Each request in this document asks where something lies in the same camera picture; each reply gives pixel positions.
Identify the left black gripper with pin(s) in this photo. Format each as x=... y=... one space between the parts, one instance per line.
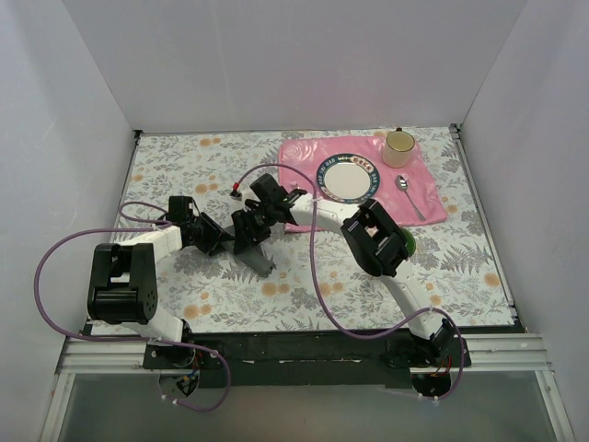
x=212 y=235

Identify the cream mug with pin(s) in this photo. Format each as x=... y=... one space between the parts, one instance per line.
x=398 y=148

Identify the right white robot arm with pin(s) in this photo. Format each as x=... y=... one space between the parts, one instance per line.
x=379 y=246

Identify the pink placemat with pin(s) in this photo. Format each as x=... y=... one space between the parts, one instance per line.
x=300 y=160

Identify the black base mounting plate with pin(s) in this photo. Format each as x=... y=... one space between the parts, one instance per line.
x=302 y=358

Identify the grey cloth napkin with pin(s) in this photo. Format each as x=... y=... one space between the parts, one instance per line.
x=251 y=255

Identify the green bowl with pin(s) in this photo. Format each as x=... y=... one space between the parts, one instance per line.
x=410 y=242

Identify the white plate blue rim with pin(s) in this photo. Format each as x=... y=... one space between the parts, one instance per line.
x=348 y=178

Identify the silver spoon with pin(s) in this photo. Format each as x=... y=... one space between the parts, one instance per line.
x=403 y=186

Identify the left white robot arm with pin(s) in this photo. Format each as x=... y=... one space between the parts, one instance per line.
x=123 y=282

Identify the aluminium frame rail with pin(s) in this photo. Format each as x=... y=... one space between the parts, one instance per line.
x=499 y=352

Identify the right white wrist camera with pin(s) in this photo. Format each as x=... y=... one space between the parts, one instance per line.
x=239 y=193

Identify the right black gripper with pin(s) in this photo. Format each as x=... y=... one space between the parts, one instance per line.
x=248 y=228

